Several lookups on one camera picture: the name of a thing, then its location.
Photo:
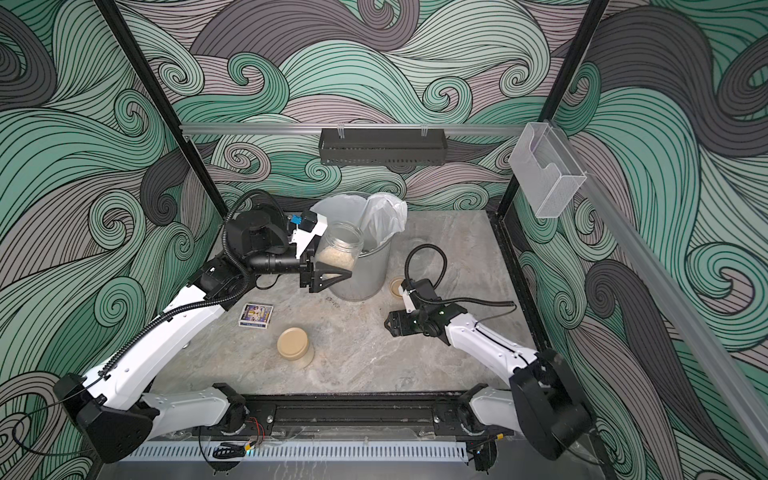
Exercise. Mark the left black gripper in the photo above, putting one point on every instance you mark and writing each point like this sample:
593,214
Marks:
309,275

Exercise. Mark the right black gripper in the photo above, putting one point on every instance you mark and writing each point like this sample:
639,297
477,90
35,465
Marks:
399,319

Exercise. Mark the jar with beige lid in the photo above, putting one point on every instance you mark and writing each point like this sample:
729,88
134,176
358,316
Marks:
340,245
294,345

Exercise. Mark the beige jar lid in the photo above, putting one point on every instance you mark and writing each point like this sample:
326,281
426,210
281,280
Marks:
398,287

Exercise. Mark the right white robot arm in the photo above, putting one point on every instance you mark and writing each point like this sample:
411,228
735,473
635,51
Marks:
544,400

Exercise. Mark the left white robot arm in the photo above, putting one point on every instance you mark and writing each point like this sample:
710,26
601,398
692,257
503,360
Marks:
110,404

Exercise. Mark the silver mesh waste bin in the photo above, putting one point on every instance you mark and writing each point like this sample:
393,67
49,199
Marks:
370,270

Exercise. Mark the small colourful card box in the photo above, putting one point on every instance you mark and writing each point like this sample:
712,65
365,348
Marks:
256,316

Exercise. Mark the black flat case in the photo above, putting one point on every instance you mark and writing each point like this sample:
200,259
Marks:
229,244

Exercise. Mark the white plastic bin liner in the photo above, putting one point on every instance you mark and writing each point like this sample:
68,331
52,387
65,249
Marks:
378,216

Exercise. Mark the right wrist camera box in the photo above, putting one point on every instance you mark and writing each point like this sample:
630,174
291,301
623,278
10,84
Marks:
408,303

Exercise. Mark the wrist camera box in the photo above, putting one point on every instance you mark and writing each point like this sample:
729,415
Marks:
408,303
305,227

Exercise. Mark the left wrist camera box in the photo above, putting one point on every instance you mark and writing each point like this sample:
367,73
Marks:
305,227

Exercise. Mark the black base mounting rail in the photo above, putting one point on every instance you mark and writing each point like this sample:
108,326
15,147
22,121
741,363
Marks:
445,413

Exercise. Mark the black perforated wall shelf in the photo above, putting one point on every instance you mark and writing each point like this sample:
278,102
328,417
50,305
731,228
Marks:
398,147

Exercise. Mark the white slotted cable duct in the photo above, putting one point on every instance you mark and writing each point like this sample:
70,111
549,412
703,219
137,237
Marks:
310,451

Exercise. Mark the clear acrylic wall holder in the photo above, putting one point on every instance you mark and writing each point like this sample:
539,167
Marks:
546,167

